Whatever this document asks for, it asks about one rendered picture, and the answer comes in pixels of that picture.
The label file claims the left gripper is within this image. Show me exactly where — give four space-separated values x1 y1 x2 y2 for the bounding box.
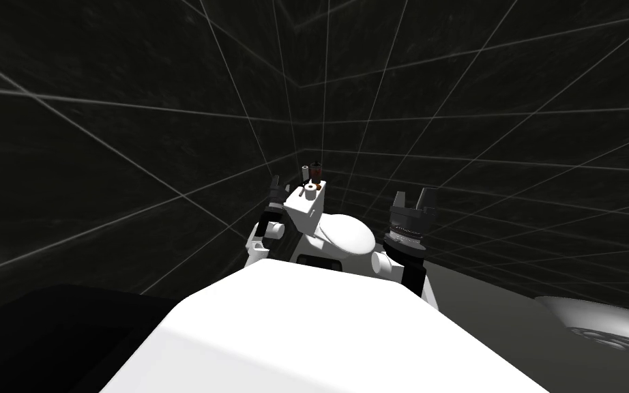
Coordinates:
267 174 291 213

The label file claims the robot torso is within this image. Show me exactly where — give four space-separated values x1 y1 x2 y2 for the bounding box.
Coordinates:
98 252 550 393

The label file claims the white toilet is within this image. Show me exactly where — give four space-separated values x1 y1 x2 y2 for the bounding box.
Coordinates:
283 179 377 259

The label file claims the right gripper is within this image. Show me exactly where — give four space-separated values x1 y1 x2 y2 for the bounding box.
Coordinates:
387 188 439 238

